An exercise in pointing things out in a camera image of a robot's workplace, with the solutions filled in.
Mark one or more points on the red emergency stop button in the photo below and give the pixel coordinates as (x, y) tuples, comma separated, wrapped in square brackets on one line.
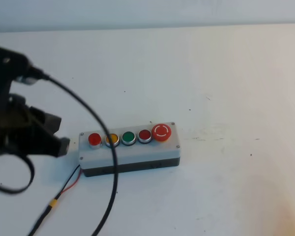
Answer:
[(161, 132)]

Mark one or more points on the yellow push button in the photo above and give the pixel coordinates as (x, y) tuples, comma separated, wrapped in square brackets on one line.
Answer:
[(114, 138)]

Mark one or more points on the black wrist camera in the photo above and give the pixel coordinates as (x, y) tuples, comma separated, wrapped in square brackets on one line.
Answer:
[(16, 66)]

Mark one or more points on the green push button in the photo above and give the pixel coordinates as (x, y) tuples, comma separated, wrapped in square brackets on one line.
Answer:
[(128, 138)]

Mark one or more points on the red lit push button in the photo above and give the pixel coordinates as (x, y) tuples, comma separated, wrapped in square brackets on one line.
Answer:
[(95, 140)]

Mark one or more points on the grey button switch box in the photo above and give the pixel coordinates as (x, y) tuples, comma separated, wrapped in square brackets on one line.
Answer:
[(154, 155)]

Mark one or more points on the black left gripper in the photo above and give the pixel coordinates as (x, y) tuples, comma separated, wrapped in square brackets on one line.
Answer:
[(20, 131)]

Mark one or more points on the red flat push button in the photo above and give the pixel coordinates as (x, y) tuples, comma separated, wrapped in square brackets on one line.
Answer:
[(144, 136)]

